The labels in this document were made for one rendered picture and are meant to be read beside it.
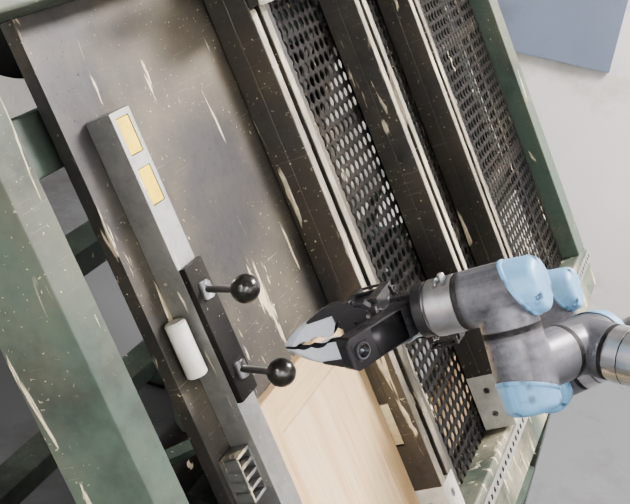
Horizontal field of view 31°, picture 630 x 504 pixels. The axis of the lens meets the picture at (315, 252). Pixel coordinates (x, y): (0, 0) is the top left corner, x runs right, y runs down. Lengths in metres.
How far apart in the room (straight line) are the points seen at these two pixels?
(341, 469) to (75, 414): 0.60
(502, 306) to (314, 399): 0.48
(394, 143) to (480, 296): 0.90
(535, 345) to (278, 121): 0.64
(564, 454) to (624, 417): 0.41
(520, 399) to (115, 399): 0.49
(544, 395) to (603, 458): 2.75
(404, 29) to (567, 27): 2.24
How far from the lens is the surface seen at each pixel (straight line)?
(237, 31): 1.83
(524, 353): 1.40
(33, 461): 3.37
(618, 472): 4.11
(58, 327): 1.29
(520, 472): 2.47
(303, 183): 1.85
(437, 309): 1.42
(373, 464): 1.92
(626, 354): 1.46
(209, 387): 1.55
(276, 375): 1.44
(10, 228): 1.28
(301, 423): 1.73
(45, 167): 1.46
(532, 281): 1.39
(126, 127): 1.49
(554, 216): 3.31
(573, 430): 4.26
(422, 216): 2.29
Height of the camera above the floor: 2.20
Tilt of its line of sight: 25 degrees down
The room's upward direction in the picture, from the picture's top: 9 degrees clockwise
